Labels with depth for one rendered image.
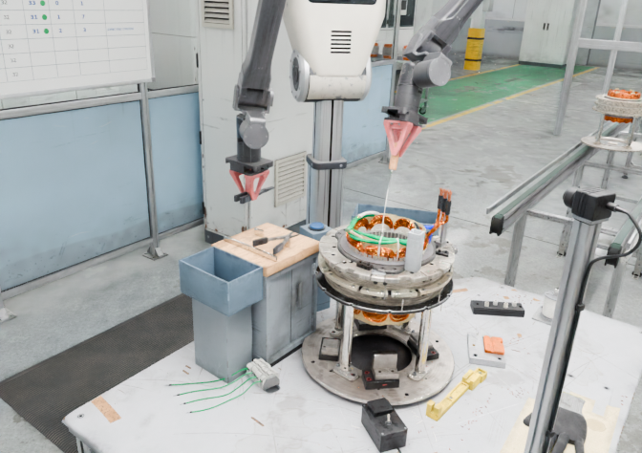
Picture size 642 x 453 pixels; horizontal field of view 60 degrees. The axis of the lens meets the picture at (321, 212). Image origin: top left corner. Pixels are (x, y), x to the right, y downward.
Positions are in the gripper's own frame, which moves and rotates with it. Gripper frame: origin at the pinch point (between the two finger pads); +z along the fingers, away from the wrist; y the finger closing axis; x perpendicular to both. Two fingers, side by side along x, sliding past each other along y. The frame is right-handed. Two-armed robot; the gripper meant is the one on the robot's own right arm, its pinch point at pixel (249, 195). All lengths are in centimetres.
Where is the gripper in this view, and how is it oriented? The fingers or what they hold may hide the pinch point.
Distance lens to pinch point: 137.8
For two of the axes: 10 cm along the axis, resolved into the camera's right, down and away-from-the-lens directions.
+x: 6.2, -2.8, 7.3
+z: -0.3, 9.2, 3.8
